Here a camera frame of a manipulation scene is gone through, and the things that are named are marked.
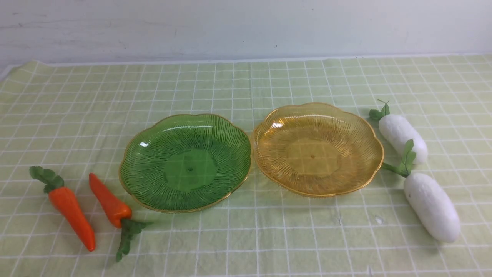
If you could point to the white toy radish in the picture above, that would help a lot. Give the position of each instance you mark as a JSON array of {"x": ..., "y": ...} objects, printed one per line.
[
  {"x": 428, "y": 199},
  {"x": 397, "y": 130}
]

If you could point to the green plastic plate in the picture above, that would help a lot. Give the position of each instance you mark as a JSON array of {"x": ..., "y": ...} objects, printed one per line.
[{"x": 185, "y": 163}]

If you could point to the orange toy carrot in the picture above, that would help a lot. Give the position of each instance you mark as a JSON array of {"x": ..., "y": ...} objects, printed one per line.
[
  {"x": 118, "y": 213},
  {"x": 64, "y": 201}
]

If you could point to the amber plastic plate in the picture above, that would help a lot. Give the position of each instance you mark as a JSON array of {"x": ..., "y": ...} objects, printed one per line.
[{"x": 317, "y": 150}]

